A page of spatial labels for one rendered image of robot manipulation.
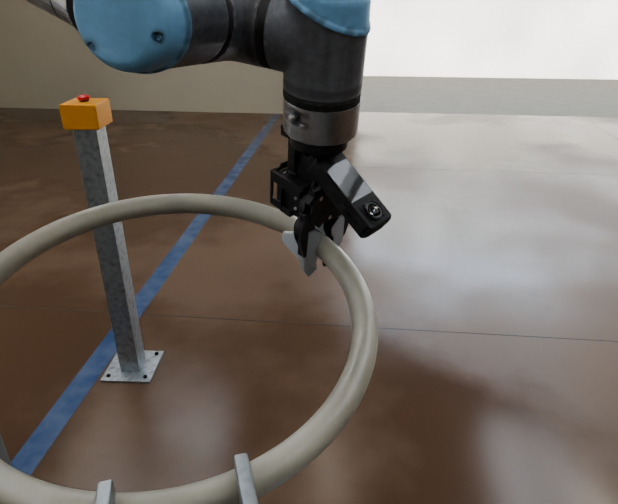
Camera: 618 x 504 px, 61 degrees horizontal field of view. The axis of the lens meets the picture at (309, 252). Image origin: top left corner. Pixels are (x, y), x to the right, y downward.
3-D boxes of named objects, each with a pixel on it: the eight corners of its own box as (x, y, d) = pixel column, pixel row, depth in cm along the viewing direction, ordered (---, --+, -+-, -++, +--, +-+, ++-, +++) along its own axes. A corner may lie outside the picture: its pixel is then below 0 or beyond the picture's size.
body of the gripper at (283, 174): (308, 188, 77) (313, 110, 69) (352, 215, 72) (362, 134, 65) (268, 208, 73) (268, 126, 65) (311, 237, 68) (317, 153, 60)
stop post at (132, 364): (164, 352, 229) (125, 93, 180) (149, 383, 211) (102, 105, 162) (118, 351, 229) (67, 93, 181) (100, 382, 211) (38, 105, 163)
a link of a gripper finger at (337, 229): (316, 240, 82) (314, 193, 76) (344, 259, 79) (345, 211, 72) (301, 250, 80) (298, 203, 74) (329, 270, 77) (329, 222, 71)
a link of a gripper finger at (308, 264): (287, 258, 79) (295, 205, 74) (315, 279, 76) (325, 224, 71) (271, 265, 77) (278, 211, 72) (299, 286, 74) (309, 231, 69)
